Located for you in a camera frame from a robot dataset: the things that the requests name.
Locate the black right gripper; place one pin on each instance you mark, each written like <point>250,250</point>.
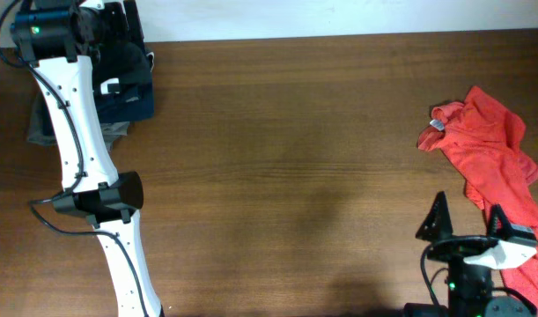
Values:
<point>453,248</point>

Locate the folded navy printed shirt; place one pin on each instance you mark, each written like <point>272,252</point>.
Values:
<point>133,104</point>

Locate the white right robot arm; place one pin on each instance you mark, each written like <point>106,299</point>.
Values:
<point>471,293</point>

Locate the folded grey shirt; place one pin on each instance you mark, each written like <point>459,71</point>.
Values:
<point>41,131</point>

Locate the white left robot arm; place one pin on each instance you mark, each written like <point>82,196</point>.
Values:
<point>92,66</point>

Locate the black polo shirt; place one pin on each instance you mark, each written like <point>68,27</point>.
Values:
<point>123,60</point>

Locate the red shirt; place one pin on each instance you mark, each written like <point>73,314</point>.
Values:
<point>481,138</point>

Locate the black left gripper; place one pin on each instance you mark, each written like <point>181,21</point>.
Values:
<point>115,13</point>

